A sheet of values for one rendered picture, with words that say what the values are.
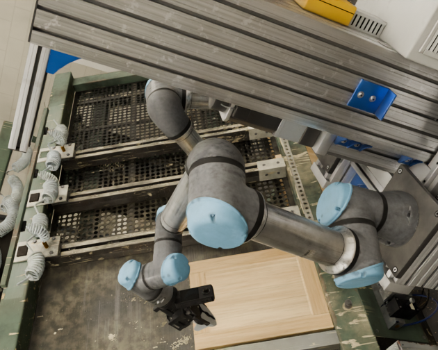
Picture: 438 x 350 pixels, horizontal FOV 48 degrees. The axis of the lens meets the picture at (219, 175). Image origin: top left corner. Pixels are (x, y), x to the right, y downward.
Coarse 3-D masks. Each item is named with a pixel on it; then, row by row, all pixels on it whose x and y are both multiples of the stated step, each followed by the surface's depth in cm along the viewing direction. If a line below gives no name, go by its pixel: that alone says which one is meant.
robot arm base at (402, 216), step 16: (384, 192) 129; (400, 192) 129; (384, 208) 124; (400, 208) 125; (416, 208) 126; (384, 224) 124; (400, 224) 124; (416, 224) 125; (384, 240) 130; (400, 240) 126
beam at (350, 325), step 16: (304, 160) 227; (288, 176) 224; (304, 176) 219; (320, 192) 211; (320, 272) 183; (336, 288) 177; (352, 288) 176; (336, 304) 173; (352, 304) 172; (336, 320) 168; (352, 320) 168; (352, 336) 164; (368, 336) 163
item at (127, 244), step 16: (288, 208) 204; (32, 224) 193; (32, 240) 204; (48, 240) 203; (96, 240) 205; (112, 240) 204; (128, 240) 205; (144, 240) 202; (192, 240) 204; (16, 256) 199; (48, 256) 197; (64, 256) 202; (80, 256) 203; (96, 256) 204; (112, 256) 205
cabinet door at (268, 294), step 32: (256, 256) 195; (288, 256) 194; (224, 288) 187; (256, 288) 185; (288, 288) 184; (320, 288) 182; (224, 320) 178; (256, 320) 176; (288, 320) 174; (320, 320) 173
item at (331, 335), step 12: (300, 336) 167; (312, 336) 167; (324, 336) 166; (336, 336) 165; (228, 348) 167; (240, 348) 167; (252, 348) 166; (264, 348) 166; (276, 348) 165; (288, 348) 165; (300, 348) 164; (312, 348) 164; (324, 348) 165; (336, 348) 166
